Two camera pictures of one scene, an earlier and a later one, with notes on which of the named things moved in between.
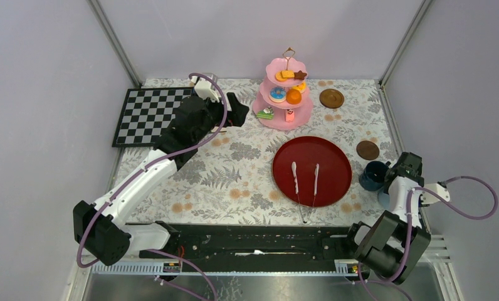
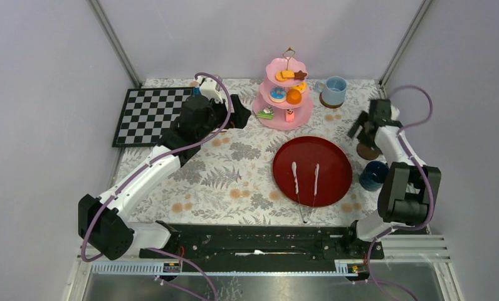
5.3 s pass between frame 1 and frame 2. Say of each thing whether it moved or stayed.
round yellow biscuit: stayed
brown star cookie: stayed
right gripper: moved
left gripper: stayed
